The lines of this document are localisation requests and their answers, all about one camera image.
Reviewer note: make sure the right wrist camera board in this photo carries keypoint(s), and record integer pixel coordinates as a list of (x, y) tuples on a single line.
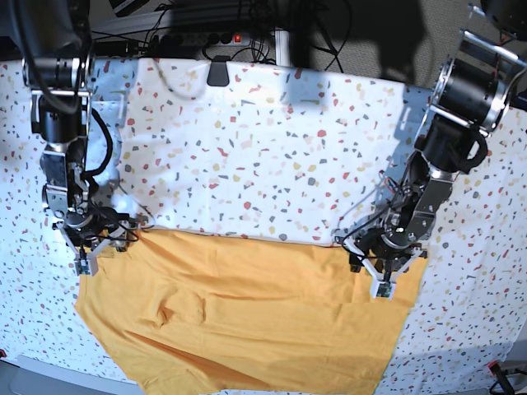
[(86, 264)]

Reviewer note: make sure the power strip with red switch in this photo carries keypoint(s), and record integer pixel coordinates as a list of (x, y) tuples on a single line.
[(195, 39)]

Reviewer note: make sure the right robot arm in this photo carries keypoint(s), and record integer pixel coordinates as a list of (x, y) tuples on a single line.
[(54, 38)]

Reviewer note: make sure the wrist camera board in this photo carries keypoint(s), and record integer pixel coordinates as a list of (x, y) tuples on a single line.
[(382, 289), (86, 264)]

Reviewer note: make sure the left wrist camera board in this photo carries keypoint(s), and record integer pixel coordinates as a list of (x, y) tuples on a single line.
[(382, 289)]

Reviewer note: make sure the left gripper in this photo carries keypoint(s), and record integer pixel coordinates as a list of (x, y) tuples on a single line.
[(372, 250)]

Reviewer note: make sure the white table leg post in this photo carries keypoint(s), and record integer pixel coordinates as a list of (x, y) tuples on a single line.
[(282, 48)]

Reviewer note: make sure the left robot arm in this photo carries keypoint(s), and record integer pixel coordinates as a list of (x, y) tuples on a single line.
[(472, 93)]

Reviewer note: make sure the yellow T-shirt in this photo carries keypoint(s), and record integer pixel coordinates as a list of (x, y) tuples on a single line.
[(190, 314)]

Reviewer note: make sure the red clamp bottom right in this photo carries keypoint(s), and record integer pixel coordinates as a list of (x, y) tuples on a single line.
[(502, 384)]

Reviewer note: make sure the black table clamp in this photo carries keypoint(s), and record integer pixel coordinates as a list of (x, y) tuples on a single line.
[(218, 75)]

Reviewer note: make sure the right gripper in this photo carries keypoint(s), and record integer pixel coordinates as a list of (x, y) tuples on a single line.
[(89, 230)]

